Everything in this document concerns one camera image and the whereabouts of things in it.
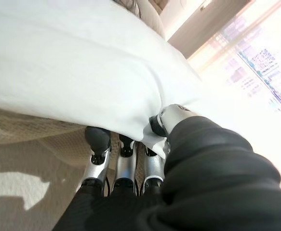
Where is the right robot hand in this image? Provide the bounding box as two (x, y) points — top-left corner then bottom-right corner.
(52, 103), (281, 231)

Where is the white duvet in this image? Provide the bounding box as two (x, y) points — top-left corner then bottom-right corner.
(0, 0), (203, 160)

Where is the large beige pillow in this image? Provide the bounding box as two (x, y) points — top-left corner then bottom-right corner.
(136, 0), (167, 41)

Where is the beige bedspread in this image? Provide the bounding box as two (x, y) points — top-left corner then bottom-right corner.
(0, 105), (123, 169)

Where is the patterned fringed throw pillow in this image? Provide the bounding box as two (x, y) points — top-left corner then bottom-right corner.
(111, 0), (142, 19)

